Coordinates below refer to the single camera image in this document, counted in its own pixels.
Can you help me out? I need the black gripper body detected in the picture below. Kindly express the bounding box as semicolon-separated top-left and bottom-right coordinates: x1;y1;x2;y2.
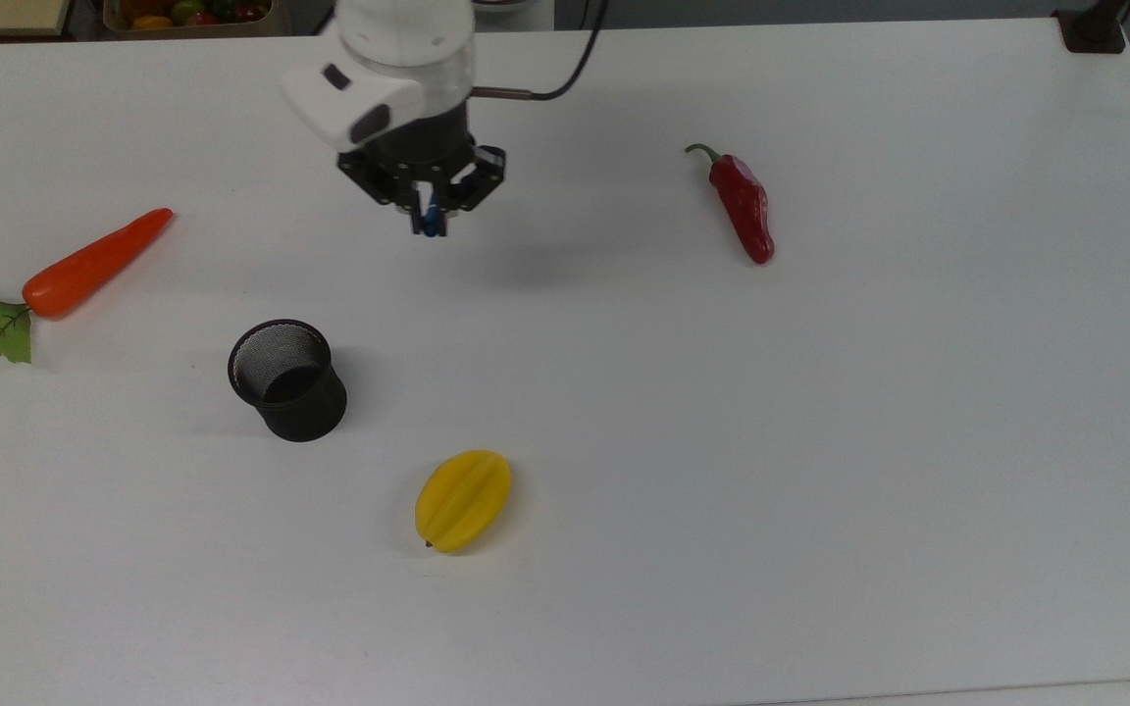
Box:
335;98;508;213

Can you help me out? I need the black mesh pen cup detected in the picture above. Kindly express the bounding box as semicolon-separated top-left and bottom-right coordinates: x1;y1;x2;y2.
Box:
227;318;349;444

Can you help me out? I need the tray of toy fruits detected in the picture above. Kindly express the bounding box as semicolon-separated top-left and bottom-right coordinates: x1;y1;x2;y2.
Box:
101;0;278;39

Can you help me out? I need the yellow toy starfruit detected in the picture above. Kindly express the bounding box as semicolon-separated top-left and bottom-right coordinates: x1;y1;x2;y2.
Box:
414;449;514;556

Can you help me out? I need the red toy chili pepper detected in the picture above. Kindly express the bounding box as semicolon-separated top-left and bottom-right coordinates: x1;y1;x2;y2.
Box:
685;142;777;267

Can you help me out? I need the orange toy carrot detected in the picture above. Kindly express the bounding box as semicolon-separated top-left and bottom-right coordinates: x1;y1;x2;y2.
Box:
0;207;176;366

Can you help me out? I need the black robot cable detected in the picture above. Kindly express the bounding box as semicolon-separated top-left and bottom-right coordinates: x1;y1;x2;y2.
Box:
471;0;611;103

